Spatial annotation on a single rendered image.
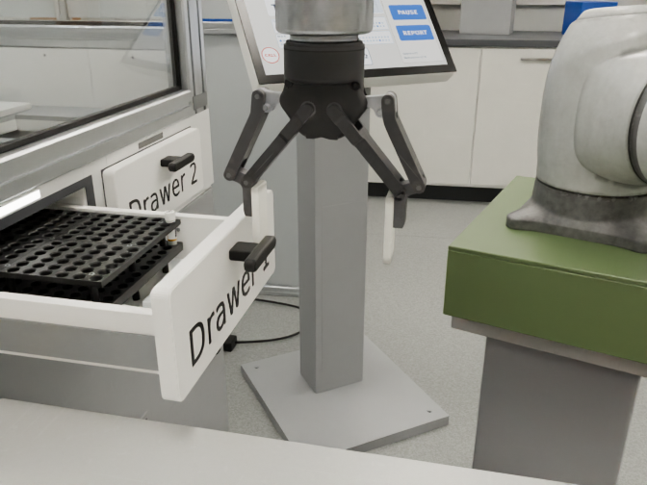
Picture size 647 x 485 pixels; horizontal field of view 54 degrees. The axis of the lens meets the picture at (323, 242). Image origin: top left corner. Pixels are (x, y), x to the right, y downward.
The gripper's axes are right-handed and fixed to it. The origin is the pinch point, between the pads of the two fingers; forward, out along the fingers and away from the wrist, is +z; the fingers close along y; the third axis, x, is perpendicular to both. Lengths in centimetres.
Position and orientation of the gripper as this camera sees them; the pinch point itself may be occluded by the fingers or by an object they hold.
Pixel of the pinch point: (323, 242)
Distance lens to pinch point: 65.7
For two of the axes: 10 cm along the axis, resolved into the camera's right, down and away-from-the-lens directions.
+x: -2.2, 3.7, -9.0
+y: -9.8, -0.8, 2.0
